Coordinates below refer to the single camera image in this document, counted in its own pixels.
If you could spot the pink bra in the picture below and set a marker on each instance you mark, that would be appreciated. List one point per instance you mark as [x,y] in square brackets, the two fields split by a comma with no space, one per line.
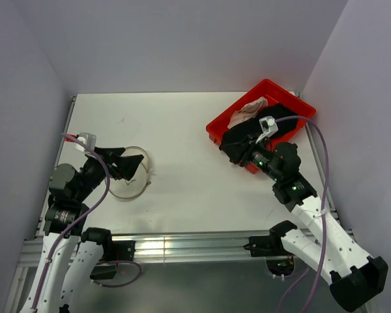
[247,112]

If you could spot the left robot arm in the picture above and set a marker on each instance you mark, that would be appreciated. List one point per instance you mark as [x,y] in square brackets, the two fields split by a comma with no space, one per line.
[70,251]

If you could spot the white mesh laundry bag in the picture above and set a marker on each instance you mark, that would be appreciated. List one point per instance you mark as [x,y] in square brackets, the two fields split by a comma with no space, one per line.
[128,190]

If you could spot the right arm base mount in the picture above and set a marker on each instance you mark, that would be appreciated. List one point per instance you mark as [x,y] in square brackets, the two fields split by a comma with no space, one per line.
[266,246]

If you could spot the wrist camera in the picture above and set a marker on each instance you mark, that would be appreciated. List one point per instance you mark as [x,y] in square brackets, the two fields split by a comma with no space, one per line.
[268,126]
[88,140]

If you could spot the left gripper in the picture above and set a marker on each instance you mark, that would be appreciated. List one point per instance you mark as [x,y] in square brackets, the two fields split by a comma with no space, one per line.
[105,163]

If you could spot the aluminium frame rail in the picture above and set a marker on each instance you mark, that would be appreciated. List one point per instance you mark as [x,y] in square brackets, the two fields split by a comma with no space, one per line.
[190,247]

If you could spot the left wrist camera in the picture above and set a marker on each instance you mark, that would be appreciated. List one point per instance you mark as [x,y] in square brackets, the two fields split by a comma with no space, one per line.
[88,140]

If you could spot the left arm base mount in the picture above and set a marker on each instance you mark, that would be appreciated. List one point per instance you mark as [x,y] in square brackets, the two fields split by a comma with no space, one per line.
[120,251]

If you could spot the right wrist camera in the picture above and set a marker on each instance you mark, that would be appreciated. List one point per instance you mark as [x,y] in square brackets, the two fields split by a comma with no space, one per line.
[268,126]

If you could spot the red plastic tray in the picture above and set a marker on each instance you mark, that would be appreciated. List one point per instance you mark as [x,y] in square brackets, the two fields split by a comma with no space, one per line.
[274,93]

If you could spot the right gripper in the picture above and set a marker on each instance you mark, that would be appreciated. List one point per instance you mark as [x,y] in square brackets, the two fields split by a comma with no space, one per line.
[244,151]

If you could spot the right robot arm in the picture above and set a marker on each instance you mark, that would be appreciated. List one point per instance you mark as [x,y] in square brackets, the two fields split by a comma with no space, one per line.
[353,275]

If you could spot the black bra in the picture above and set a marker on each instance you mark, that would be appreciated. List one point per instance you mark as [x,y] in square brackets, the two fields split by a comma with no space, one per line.
[251,130]

